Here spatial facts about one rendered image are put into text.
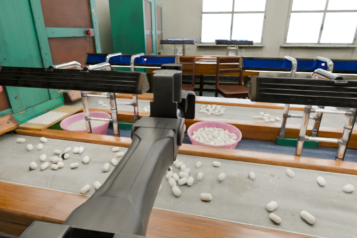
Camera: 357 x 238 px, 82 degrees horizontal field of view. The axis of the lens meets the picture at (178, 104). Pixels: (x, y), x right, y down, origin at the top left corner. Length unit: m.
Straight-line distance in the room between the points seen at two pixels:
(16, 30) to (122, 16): 2.39
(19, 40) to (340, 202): 1.55
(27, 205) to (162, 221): 0.40
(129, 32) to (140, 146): 3.35
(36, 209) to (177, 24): 5.37
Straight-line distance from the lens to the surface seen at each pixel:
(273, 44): 5.93
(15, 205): 0.82
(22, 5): 1.45
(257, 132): 1.22
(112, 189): 0.21
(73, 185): 0.85
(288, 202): 0.79
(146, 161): 0.25
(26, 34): 1.43
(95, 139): 1.06
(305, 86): 0.71
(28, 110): 1.42
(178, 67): 0.43
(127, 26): 3.59
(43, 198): 0.80
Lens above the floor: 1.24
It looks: 19 degrees down
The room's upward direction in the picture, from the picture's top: straight up
